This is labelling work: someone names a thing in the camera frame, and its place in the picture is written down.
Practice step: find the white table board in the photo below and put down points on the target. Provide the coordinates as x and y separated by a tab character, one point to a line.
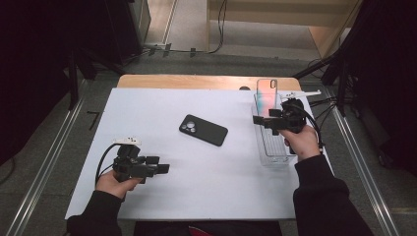
196	183

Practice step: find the dark cabinet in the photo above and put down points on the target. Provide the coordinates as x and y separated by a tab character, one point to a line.
131	29

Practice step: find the person's left hand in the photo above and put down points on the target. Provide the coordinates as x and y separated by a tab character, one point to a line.
113	185

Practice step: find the black metal stand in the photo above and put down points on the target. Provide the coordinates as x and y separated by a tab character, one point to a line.
342	82
72	85

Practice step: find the black curtain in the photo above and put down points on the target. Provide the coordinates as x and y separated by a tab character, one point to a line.
32	65
390	82

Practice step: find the light wooden shelf unit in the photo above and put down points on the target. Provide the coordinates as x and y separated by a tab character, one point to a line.
278	18

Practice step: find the black phone case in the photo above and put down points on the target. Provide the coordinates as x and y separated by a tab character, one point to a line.
203	131

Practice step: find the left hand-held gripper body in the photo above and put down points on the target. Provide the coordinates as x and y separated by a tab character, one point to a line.
129	167

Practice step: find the person's right hand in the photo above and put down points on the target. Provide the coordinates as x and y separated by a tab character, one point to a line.
303	142

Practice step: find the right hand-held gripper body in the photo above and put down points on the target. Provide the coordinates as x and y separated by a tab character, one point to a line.
290	116

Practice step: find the aluminium floor rail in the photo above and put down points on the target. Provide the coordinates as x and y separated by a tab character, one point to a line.
49	164
361	164

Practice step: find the wooden table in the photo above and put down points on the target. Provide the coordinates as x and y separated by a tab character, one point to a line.
196	82

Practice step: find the white smartphone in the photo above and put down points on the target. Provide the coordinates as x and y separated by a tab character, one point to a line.
266	95

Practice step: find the clear plastic tray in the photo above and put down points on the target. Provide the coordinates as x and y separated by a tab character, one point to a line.
273	149

